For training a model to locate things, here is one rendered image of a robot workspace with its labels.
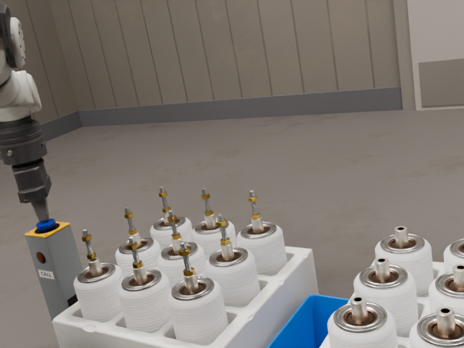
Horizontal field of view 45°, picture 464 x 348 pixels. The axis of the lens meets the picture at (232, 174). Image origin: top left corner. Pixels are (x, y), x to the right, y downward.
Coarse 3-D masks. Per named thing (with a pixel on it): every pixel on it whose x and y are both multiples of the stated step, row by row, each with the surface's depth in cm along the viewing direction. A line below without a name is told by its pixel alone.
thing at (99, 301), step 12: (120, 276) 110; (84, 288) 107; (96, 288) 106; (108, 288) 107; (84, 300) 108; (96, 300) 107; (108, 300) 108; (84, 312) 109; (96, 312) 108; (108, 312) 108
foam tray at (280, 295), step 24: (288, 264) 115; (312, 264) 120; (264, 288) 108; (288, 288) 111; (312, 288) 120; (72, 312) 112; (120, 312) 109; (240, 312) 101; (264, 312) 103; (288, 312) 111; (72, 336) 109; (96, 336) 105; (120, 336) 101; (144, 336) 99; (168, 336) 100; (240, 336) 97; (264, 336) 104
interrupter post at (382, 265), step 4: (376, 260) 90; (380, 260) 90; (384, 260) 90; (388, 260) 89; (376, 264) 89; (380, 264) 89; (384, 264) 88; (388, 264) 89; (376, 268) 89; (380, 268) 89; (384, 268) 89; (388, 268) 89; (376, 272) 90; (380, 272) 89; (384, 272) 89; (388, 272) 89; (376, 276) 90; (380, 276) 89; (384, 276) 89; (388, 276) 89
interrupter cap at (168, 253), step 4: (172, 244) 116; (188, 244) 115; (192, 244) 115; (196, 244) 114; (168, 248) 115; (172, 248) 115; (192, 248) 113; (196, 248) 113; (164, 252) 114; (168, 252) 114; (172, 252) 114; (192, 252) 111; (164, 256) 112; (168, 256) 112; (172, 256) 111; (176, 256) 111; (180, 256) 111; (188, 256) 110
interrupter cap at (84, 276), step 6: (102, 264) 113; (108, 264) 113; (114, 264) 112; (84, 270) 112; (102, 270) 112; (108, 270) 110; (114, 270) 110; (78, 276) 110; (84, 276) 110; (90, 276) 110; (96, 276) 109; (102, 276) 108; (108, 276) 108; (84, 282) 107; (90, 282) 107
